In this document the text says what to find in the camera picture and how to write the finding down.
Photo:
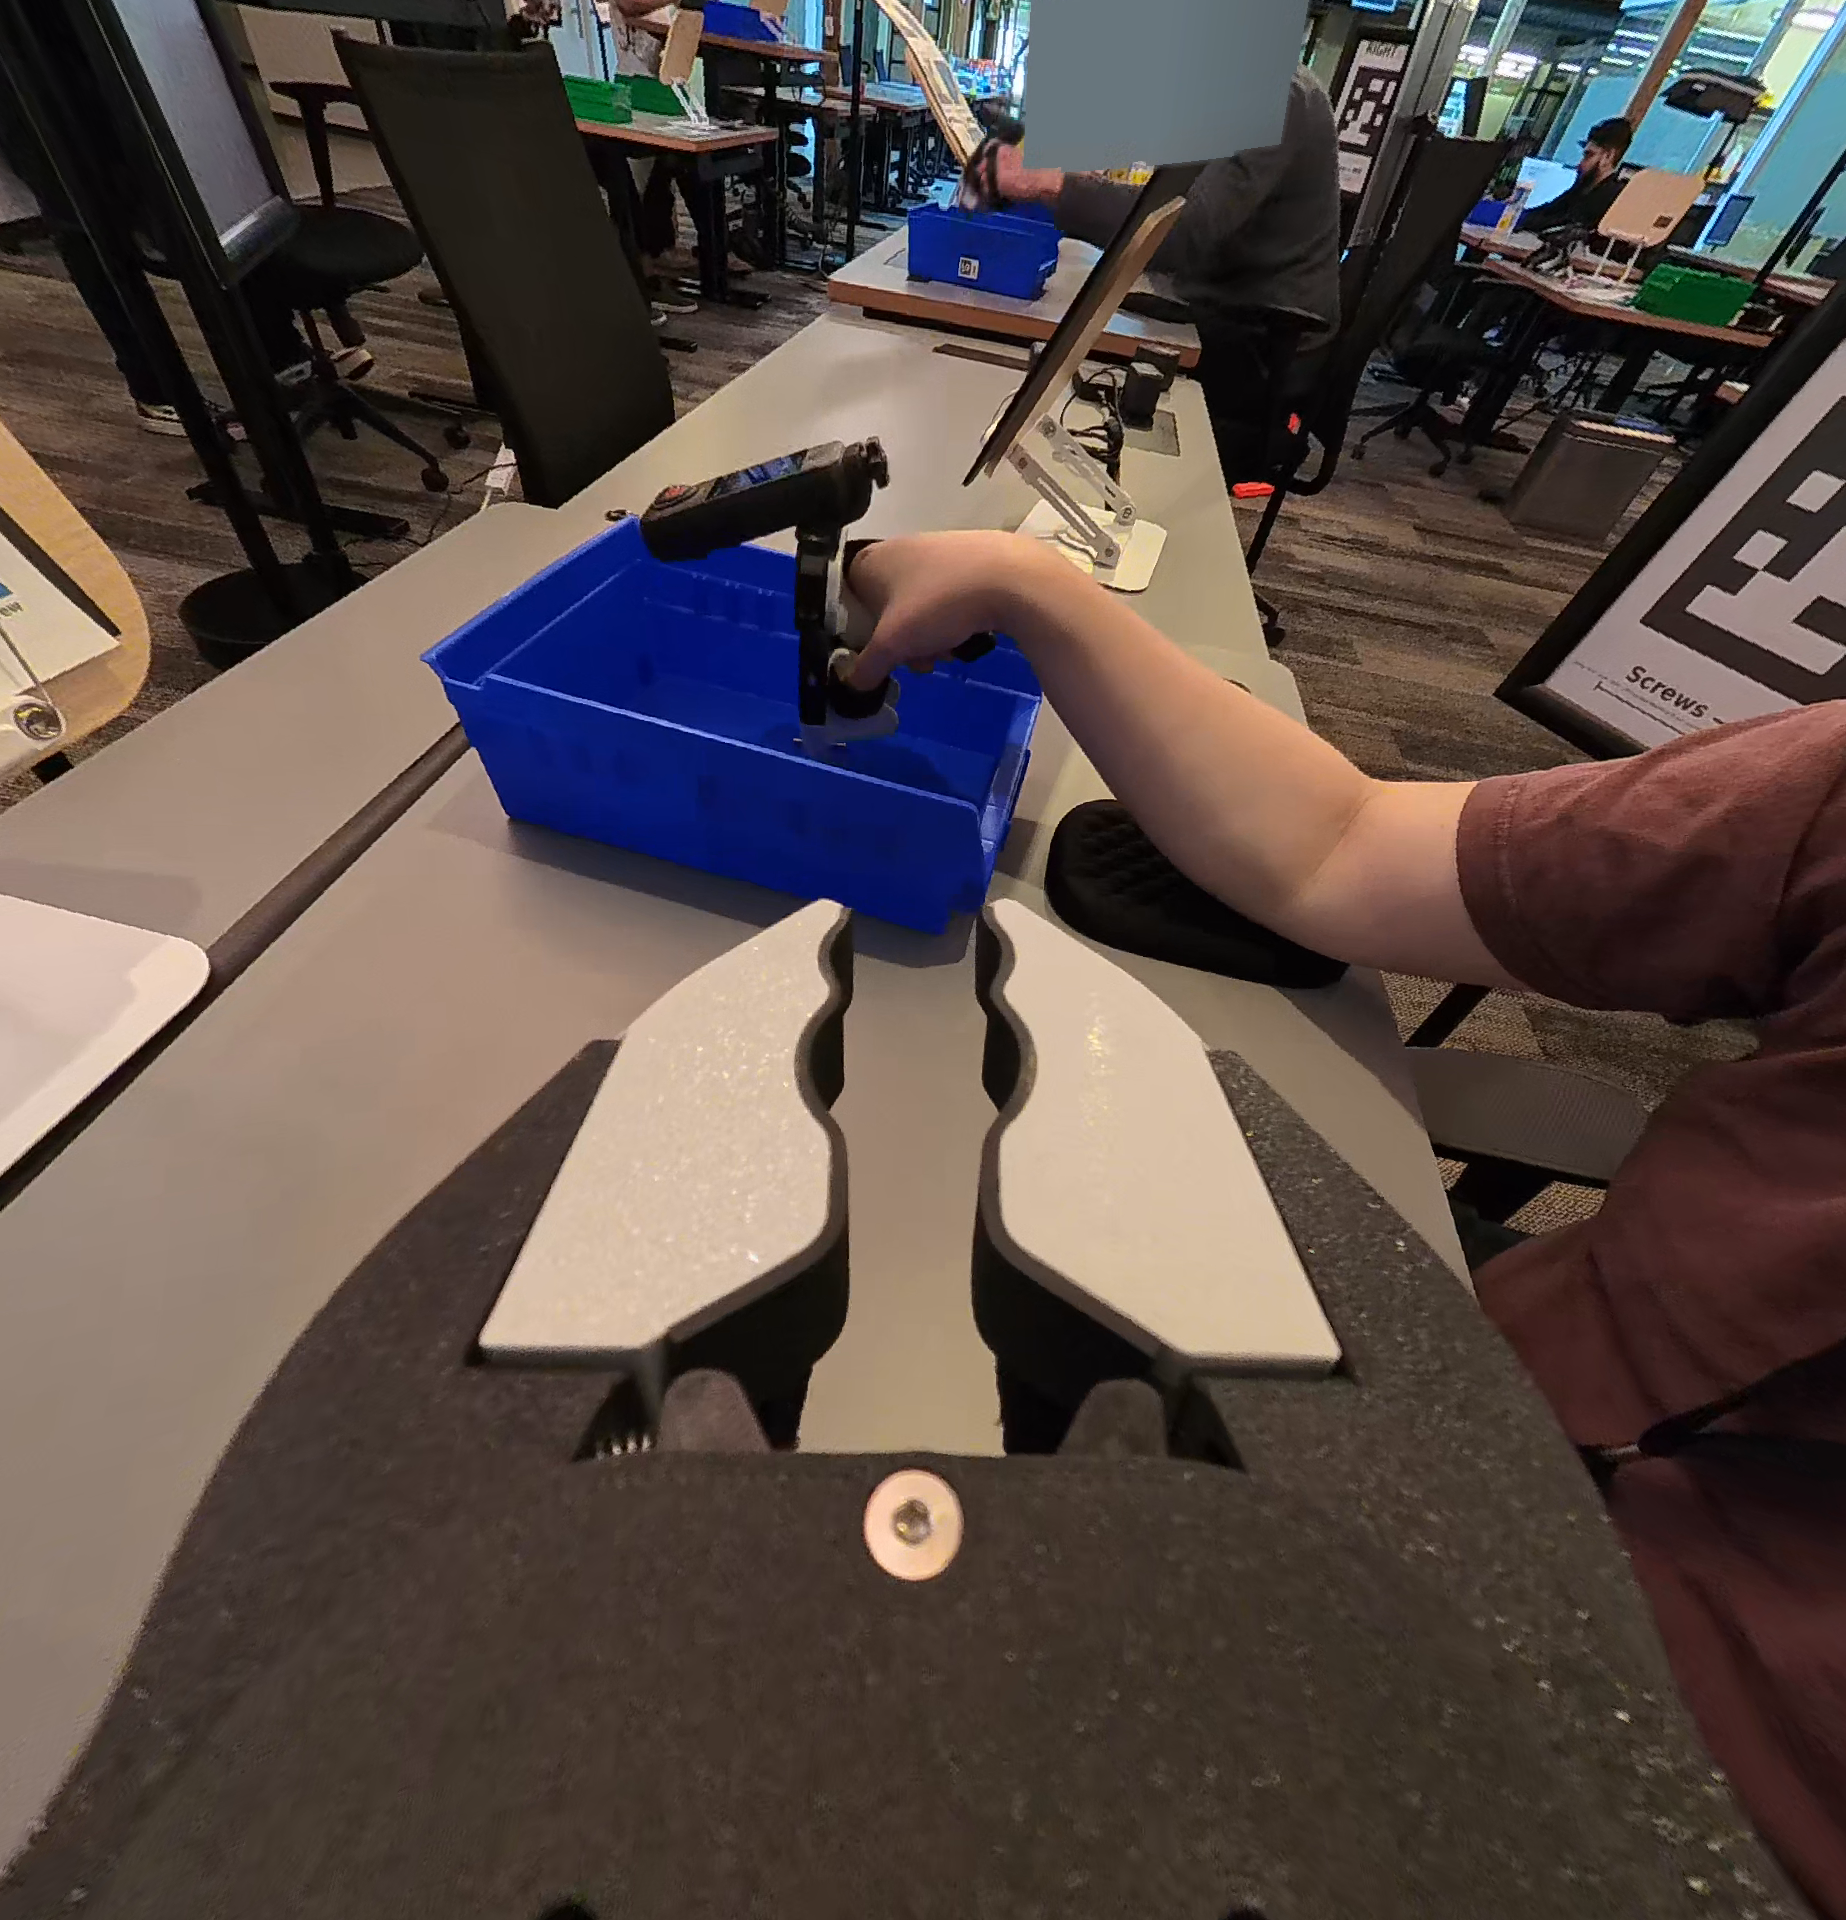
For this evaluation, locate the white hinged board stand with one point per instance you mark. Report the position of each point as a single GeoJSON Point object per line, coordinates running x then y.
{"type": "Point", "coordinates": [1103, 525]}

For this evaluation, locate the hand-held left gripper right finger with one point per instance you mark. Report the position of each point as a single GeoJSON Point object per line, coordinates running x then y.
{"type": "Point", "coordinates": [1147, 1201]}

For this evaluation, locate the black framed easel board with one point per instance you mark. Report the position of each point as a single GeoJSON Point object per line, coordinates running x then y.
{"type": "Point", "coordinates": [204, 136]}

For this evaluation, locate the tilted wooden board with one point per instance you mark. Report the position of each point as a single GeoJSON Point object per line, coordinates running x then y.
{"type": "Point", "coordinates": [1082, 336]}

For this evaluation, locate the blue plastic bin with divider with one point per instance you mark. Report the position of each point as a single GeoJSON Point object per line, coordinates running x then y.
{"type": "Point", "coordinates": [683, 780]}

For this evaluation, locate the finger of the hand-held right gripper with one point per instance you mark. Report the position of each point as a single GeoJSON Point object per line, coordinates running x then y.
{"type": "Point", "coordinates": [848, 731]}

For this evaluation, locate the distant marker sign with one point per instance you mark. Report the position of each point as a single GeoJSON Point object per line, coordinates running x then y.
{"type": "Point", "coordinates": [1372, 90]}

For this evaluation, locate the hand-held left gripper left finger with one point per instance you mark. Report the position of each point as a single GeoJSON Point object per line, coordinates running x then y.
{"type": "Point", "coordinates": [683, 1186]}

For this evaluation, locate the person's right forearm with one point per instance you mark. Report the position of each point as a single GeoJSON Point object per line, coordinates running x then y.
{"type": "Point", "coordinates": [1237, 780]}

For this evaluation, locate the grey metal box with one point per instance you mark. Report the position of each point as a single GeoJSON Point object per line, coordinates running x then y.
{"type": "Point", "coordinates": [1592, 481]}

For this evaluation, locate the framed marker sign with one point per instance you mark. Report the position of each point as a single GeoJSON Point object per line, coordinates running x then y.
{"type": "Point", "coordinates": [1763, 600]}

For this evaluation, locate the person's right hand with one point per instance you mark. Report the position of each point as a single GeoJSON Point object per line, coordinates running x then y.
{"type": "Point", "coordinates": [952, 600]}

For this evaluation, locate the green storage bin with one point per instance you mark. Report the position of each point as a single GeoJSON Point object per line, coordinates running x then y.
{"type": "Point", "coordinates": [600, 96]}
{"type": "Point", "coordinates": [1697, 292]}

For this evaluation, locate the small blue storage bin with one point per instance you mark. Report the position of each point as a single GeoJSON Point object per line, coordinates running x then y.
{"type": "Point", "coordinates": [997, 255]}

